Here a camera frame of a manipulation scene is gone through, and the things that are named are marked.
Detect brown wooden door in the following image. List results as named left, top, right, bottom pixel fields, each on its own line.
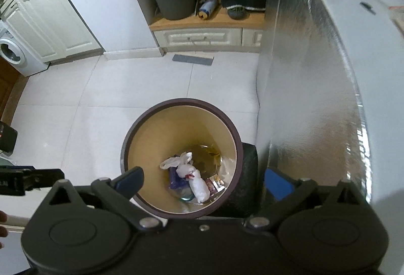
left=0, top=57, right=30, bottom=119

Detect white cupboard doors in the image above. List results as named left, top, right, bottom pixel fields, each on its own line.
left=0, top=0, right=105, bottom=66

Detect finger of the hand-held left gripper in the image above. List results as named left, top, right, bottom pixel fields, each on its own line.
left=23, top=169, right=64, bottom=192

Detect white cabinet with wooden top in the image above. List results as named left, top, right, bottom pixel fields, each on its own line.
left=149, top=5, right=265, bottom=55

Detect white plastic bag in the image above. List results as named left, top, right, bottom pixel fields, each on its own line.
left=160, top=152, right=210, bottom=203

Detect small printed packet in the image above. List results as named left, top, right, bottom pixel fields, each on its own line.
left=205, top=174, right=226, bottom=194

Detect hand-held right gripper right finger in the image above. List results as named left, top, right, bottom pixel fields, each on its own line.
left=244, top=169, right=360, bottom=230

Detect silver foil sheet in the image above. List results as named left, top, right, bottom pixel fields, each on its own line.
left=256, top=0, right=373, bottom=203

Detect white washing machine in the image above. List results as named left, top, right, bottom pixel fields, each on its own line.
left=0, top=21, right=51, bottom=77

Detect yellow foil wrapper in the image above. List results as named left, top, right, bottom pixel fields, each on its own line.
left=196, top=144, right=221, bottom=166

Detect purple wrapper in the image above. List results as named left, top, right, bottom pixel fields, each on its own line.
left=169, top=166, right=190, bottom=190

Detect person's left hand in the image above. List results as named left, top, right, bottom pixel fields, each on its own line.
left=0, top=210, right=9, bottom=250

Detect white cord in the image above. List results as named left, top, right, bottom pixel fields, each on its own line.
left=227, top=5, right=266, bottom=12

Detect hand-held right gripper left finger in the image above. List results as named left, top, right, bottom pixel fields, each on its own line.
left=47, top=166, right=165, bottom=233

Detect black bowl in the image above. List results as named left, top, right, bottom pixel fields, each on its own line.
left=228, top=5, right=246, bottom=19

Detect grey floor strip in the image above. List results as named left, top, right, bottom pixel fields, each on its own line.
left=172, top=53, right=214, bottom=67

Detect brown rimmed round trash bin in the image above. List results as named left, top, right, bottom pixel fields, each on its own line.
left=121, top=98, right=243, bottom=219

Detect blue metal can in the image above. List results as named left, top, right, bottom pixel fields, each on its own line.
left=197, top=0, right=219, bottom=19

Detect black device with red light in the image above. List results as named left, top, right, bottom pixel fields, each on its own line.
left=0, top=120, right=18, bottom=154

